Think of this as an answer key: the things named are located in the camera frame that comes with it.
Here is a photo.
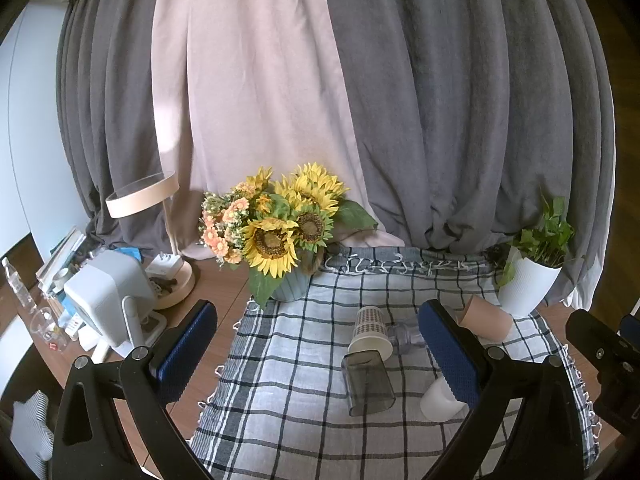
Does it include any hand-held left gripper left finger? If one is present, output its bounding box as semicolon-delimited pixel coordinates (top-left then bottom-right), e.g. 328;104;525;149
50;300;218;480

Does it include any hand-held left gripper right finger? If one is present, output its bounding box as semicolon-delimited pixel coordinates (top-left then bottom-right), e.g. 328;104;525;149
419;300;588;480

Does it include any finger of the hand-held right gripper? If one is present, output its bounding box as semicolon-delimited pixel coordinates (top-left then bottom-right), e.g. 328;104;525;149
619;314;640;350
566;309;640;433

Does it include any clear glass cup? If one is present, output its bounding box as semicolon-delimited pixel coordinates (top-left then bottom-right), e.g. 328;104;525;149
386;321;428;354

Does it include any white cup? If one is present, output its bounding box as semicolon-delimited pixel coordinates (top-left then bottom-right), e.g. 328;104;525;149
420;375;469;422

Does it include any brown paper cup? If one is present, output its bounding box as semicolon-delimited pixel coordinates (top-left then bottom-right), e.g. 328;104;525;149
454;295;513;340

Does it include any patterned paper cup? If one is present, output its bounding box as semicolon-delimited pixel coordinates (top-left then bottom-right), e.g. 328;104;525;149
348;306;394;362

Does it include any smoky grey plastic cup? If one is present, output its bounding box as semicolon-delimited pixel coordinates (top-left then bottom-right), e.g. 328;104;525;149
341;350;397;418

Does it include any clear plastic cup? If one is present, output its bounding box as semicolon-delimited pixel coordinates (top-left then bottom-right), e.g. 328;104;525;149
30;306;69;352

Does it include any white power adapter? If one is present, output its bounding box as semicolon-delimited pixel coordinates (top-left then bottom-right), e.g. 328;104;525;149
149;254;184;279

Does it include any green plant in white pot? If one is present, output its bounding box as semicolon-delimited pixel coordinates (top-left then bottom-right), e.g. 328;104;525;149
494;195;583;319

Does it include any white projector on stand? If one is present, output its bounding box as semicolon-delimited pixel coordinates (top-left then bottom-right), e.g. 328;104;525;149
64;250;168;362

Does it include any checked grey white cloth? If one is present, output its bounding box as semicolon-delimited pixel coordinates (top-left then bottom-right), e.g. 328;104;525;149
187;245;601;480

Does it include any ribbed grey-blue vase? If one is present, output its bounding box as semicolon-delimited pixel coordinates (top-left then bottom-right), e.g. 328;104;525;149
270;259;314;303

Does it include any sunflower bouquet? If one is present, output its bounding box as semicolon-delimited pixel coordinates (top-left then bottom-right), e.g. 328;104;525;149
200;162;378;311

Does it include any striped cushion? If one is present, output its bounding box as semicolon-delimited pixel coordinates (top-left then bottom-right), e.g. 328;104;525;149
10;391;55;464

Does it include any clear plastic bottle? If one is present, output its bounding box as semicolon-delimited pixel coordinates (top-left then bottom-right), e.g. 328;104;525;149
1;257;37;312

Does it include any grey curtain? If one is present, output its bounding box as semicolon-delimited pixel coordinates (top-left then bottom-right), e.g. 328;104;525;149
55;0;201;255
319;0;617;311

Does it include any pink curtain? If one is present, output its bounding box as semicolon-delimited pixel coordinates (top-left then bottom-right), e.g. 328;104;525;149
151;0;407;262

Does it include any ring desk lamp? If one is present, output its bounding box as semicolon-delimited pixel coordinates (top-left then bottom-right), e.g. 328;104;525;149
105;171;197;311

